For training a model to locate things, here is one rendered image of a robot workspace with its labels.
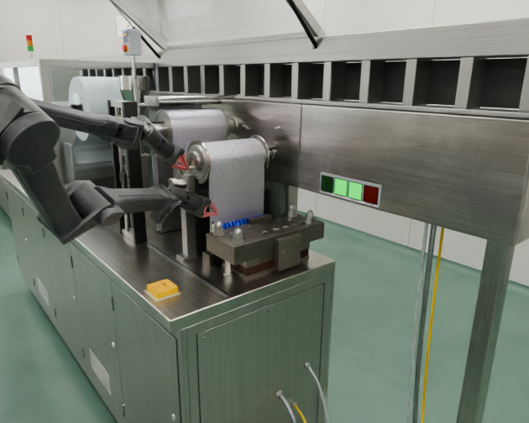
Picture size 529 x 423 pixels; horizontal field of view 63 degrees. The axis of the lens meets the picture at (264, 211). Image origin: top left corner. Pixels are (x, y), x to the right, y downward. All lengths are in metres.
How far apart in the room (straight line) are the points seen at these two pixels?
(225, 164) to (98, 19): 5.90
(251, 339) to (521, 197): 0.86
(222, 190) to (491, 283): 0.88
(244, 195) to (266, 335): 0.49
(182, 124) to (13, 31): 5.40
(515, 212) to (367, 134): 0.47
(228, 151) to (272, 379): 0.80
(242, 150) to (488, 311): 0.93
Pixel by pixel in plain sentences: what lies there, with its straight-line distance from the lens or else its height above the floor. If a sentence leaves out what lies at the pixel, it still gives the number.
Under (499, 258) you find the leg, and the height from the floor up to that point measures 1.04.
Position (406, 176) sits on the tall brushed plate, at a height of 1.26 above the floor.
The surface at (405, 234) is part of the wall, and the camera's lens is 4.22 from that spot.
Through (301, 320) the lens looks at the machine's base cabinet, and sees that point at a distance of 1.57.
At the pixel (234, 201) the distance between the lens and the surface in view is 1.54.
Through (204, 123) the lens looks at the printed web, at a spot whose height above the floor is 1.36.
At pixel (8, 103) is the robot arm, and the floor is 1.49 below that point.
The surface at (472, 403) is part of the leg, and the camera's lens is 1.65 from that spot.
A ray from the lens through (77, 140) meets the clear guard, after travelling 2.36.
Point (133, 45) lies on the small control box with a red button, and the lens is 1.95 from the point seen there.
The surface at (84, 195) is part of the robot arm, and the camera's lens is 0.98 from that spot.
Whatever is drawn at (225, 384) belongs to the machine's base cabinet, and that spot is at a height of 0.61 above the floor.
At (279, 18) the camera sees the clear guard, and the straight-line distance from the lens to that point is 1.61.
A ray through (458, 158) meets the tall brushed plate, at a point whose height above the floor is 1.33.
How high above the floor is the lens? 1.52
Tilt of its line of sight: 17 degrees down
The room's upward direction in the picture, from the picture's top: 1 degrees clockwise
